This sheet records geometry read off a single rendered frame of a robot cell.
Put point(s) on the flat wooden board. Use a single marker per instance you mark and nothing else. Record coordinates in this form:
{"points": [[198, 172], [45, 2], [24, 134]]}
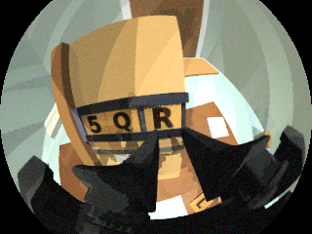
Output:
{"points": [[197, 66]]}

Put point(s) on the grey cylinder with tan lid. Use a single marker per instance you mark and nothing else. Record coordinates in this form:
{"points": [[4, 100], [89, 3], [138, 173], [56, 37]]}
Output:
{"points": [[263, 134]]}

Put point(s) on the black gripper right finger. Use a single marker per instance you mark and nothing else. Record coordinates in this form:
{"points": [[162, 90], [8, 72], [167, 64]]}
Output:
{"points": [[216, 162]]}

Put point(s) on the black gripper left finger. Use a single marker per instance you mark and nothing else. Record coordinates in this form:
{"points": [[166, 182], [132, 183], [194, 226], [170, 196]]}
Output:
{"points": [[137, 176]]}

